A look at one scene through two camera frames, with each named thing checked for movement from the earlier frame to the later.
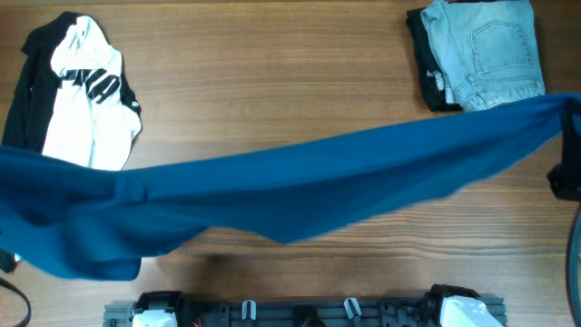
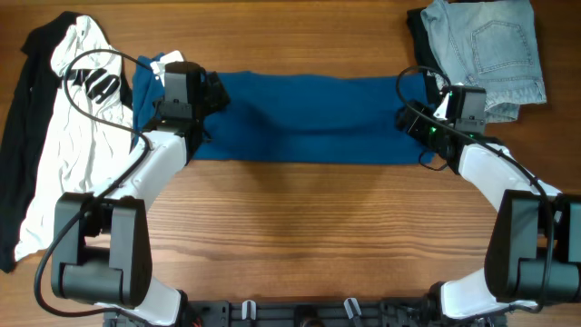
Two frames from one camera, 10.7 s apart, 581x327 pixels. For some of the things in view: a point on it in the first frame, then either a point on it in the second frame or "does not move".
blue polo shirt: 99,222 -> 347,117
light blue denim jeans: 487,52 does not move
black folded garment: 437,86 does not move
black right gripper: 566,175 -> 416,127
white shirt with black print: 87,122 does not move
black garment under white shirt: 36,82 does not move
